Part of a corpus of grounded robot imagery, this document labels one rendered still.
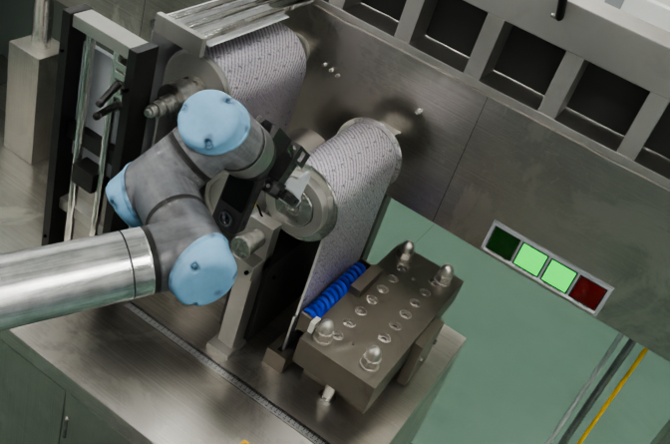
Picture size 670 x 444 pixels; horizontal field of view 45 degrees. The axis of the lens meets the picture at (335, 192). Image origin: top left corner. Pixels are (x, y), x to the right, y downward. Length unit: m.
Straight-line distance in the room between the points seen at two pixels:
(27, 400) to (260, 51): 0.80
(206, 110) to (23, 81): 0.95
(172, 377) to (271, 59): 0.60
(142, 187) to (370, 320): 0.69
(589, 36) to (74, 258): 0.92
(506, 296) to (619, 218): 2.03
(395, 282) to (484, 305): 1.79
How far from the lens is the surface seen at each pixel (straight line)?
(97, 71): 1.40
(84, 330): 1.55
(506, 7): 1.45
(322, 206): 1.32
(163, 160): 0.96
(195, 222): 0.88
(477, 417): 2.94
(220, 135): 0.92
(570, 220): 1.53
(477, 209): 1.58
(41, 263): 0.85
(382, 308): 1.56
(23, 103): 1.86
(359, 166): 1.41
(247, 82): 1.41
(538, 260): 1.58
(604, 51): 1.42
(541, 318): 3.49
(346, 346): 1.46
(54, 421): 1.66
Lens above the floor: 2.03
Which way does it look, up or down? 34 degrees down
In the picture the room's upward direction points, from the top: 19 degrees clockwise
